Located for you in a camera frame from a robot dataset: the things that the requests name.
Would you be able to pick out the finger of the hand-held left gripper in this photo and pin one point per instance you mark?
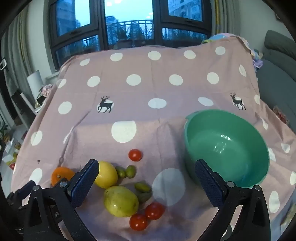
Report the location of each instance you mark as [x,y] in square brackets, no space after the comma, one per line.
[23,190]

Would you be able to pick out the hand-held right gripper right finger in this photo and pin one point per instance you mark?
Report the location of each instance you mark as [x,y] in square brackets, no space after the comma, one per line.
[208,183]

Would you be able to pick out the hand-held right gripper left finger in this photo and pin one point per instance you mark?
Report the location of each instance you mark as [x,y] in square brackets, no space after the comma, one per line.
[84,183]

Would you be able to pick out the yellow lemon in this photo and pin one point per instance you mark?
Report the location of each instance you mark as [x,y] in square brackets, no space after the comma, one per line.
[106,175]

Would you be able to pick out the orange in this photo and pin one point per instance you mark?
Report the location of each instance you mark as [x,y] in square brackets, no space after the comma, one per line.
[60,173]

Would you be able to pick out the small green olive fruit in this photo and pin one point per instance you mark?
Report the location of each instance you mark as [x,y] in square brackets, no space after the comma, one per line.
[144,197]
[120,172]
[142,187]
[130,171]

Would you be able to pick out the yellow-green pear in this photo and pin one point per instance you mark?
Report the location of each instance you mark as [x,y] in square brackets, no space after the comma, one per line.
[120,201]

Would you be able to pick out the green plastic bowl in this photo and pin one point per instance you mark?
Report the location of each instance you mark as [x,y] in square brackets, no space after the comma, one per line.
[231,148]

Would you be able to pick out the red tomato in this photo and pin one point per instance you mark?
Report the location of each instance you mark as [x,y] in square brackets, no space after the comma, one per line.
[135,154]
[138,222]
[155,210]

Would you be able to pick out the dark shelf unit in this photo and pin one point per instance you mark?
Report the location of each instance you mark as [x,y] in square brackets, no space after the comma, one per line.
[19,104]

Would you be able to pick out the crumpled pink cloth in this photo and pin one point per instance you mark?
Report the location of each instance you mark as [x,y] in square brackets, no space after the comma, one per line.
[44,92]

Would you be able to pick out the red snack packet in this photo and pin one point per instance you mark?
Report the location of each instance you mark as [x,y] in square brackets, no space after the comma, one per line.
[281,114]

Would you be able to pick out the white cylinder bin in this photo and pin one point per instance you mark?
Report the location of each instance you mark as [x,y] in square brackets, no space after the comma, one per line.
[35,83]

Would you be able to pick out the pink polka-dot blanket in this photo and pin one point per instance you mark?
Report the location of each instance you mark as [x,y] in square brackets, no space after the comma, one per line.
[161,81]

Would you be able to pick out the grey sofa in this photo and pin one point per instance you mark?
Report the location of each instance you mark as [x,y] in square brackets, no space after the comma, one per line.
[275,76]

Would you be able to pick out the pile of colourful cloth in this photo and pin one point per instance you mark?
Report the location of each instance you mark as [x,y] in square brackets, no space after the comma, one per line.
[256,59]

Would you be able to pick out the dark-framed window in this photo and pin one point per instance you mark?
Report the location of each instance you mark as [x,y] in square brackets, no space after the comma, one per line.
[69,18]

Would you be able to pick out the striped yellow curtain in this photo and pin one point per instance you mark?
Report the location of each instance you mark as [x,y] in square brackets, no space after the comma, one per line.
[225,16]

